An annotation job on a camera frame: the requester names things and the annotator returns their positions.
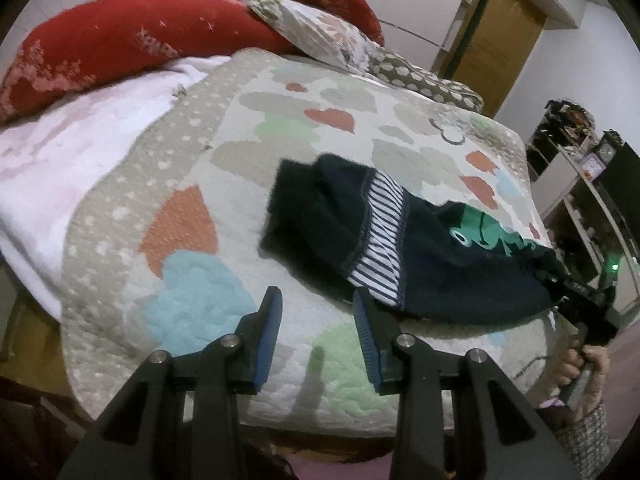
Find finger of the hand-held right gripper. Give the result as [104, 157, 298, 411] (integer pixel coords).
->
[535, 267, 576, 307]

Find white wardrobe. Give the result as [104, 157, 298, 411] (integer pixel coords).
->
[145, 0, 483, 71]

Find heart print quilt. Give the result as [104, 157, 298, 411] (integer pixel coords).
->
[60, 49, 558, 438]

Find black television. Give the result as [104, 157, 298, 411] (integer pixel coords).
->
[597, 132, 640, 261]

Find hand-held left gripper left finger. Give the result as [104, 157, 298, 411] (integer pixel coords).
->
[57, 286, 283, 480]

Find dark navy striped pants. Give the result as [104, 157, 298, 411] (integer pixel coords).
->
[259, 154, 568, 326]

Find olive dotted pillow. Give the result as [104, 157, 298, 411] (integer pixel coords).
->
[367, 46, 485, 113]

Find brown bed base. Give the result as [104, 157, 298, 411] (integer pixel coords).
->
[0, 270, 96, 441]

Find cluttered shelf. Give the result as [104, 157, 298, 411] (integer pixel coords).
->
[525, 99, 598, 176]

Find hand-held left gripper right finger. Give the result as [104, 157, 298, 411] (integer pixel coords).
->
[352, 287, 583, 480]

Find long red pillow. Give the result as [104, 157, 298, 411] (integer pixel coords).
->
[0, 0, 301, 126]

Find white pink blanket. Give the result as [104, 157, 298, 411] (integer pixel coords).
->
[0, 55, 231, 321]

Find floral white pillow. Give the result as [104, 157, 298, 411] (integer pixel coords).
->
[248, 0, 381, 76]

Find white cabinet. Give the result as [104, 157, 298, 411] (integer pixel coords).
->
[530, 147, 640, 313]

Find wooden door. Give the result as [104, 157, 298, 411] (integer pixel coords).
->
[452, 0, 546, 118]

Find purple framed calendar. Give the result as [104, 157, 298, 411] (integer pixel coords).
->
[581, 155, 604, 182]

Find person's right forearm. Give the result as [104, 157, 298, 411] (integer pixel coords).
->
[562, 400, 615, 480]

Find person's right hand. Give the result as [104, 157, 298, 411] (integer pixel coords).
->
[552, 334, 612, 423]

